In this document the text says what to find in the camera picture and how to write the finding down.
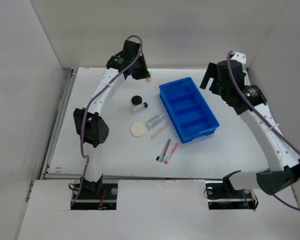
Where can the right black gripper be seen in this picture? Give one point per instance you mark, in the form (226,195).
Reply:
(212,71)

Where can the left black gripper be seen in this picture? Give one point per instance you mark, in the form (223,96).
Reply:
(143,74)

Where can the beige makeup sponge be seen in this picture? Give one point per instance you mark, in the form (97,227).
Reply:
(148,79)

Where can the clear vial black cap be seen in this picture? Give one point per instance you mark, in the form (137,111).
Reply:
(140,107)

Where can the clear plastic bottle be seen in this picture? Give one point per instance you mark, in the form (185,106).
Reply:
(154,121)

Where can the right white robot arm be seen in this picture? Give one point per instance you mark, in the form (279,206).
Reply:
(250,104)

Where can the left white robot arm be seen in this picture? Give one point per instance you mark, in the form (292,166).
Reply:
(89,120)

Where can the black round compact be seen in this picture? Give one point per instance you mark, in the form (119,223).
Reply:
(136,100)

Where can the blue compartment tray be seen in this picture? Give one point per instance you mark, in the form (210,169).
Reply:
(187,109)

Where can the cream round powder puff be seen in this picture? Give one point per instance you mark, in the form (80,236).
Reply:
(138,129)

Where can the pink lip pencil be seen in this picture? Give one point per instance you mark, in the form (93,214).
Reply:
(159,130)

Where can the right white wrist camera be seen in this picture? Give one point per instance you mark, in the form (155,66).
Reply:
(239,57)

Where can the left metal rail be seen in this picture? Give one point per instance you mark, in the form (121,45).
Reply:
(63,100)

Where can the grey handle makeup brush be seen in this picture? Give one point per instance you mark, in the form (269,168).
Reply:
(161,156)

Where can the pink handle makeup brush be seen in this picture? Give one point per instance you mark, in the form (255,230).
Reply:
(167,159)

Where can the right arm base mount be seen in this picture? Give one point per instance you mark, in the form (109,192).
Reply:
(221,196)

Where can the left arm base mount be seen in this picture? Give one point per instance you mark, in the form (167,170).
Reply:
(100,195)

